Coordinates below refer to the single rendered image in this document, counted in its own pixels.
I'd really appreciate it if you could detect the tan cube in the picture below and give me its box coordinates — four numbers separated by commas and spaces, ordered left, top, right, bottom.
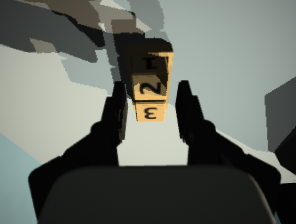
131, 56, 169, 100
135, 99, 166, 122

